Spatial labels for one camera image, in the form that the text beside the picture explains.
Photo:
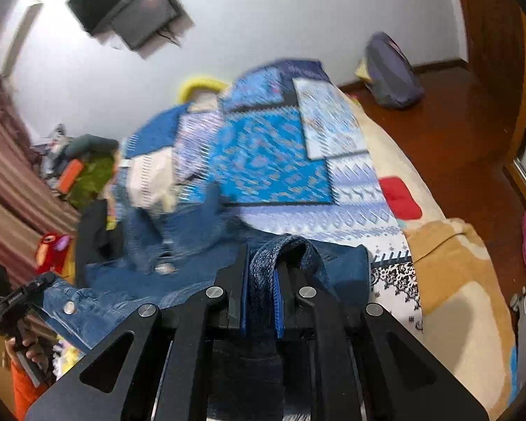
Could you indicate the black garment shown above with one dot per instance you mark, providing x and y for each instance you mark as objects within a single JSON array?
[{"x": 94, "y": 245}]

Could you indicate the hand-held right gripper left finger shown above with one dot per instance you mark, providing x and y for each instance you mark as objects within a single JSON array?
[{"x": 244, "y": 300}]

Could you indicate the striped red-brown curtain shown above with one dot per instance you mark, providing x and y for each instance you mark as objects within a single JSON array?
[{"x": 13, "y": 175}]

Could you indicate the green patterned cloth cover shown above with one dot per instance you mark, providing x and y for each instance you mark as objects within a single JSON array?
[{"x": 94, "y": 180}]

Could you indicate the orange box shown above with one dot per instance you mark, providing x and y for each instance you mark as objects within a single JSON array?
[{"x": 69, "y": 174}]

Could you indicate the blue denim jacket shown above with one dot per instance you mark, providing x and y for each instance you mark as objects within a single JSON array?
[{"x": 193, "y": 280}]

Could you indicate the grey cushion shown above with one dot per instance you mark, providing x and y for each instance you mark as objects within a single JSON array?
[{"x": 90, "y": 144}]

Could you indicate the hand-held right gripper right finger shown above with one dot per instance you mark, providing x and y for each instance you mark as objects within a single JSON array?
[{"x": 279, "y": 311}]

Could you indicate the person's left hand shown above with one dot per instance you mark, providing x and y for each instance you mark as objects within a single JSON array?
[{"x": 33, "y": 351}]

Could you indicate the pale yellow bag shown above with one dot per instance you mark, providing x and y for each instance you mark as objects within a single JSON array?
[{"x": 361, "y": 72}]

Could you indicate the red plush toy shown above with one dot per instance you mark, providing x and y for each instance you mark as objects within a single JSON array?
[{"x": 52, "y": 250}]

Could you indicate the person's left forearm orange sleeve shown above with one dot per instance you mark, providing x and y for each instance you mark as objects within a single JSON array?
[{"x": 24, "y": 394}]

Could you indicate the grey backpack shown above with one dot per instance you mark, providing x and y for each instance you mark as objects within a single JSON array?
[{"x": 392, "y": 72}]

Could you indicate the wooden door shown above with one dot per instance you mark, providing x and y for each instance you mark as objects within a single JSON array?
[{"x": 491, "y": 35}]

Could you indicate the small black wall monitor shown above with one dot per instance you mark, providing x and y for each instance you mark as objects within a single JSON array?
[{"x": 147, "y": 15}]

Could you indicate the blue patchwork quilt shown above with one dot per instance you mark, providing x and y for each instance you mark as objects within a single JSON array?
[{"x": 267, "y": 162}]

